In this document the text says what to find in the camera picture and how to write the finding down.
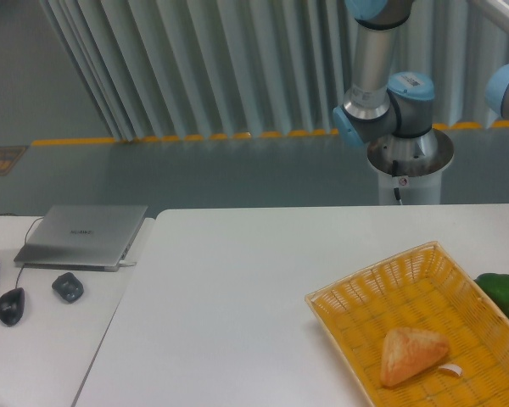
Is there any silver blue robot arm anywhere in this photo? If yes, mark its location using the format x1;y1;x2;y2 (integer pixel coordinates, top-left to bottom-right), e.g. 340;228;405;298
333;1;509;146

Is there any yellow woven basket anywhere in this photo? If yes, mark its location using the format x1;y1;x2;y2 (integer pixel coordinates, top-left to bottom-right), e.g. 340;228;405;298
305;242;509;406

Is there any silver closed laptop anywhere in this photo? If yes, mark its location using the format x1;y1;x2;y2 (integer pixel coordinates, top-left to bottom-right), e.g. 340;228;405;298
14;205;148;271

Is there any grey folding partition curtain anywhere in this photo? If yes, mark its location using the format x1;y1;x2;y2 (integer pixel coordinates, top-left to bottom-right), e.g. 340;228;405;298
42;1;509;142

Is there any small black gadget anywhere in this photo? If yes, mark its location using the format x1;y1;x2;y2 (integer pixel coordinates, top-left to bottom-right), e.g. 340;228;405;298
52;272;84;304

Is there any triangular bread piece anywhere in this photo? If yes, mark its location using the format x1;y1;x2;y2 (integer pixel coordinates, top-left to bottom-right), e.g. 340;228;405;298
380;327;450;387

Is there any small white scrap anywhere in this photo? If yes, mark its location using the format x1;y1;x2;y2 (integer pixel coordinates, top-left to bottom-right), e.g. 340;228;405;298
438;364;463;377

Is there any yellow floor tape line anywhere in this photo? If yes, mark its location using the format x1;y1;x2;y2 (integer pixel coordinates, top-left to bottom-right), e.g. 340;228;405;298
31;120;509;147

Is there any black computer mouse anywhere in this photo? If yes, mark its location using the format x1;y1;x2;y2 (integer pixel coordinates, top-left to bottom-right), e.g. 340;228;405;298
0;287;25;327

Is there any green bell pepper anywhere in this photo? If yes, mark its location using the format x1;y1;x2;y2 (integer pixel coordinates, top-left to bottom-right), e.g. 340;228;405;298
474;273;509;319

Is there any black pedestal cable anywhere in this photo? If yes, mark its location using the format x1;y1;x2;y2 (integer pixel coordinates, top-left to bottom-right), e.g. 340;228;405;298
391;159;405;206

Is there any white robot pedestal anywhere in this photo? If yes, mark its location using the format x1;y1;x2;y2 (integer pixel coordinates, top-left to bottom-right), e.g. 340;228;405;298
367;129;455;205

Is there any black mouse cable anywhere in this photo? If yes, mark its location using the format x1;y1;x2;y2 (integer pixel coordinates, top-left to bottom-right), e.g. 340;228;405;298
0;213;46;291

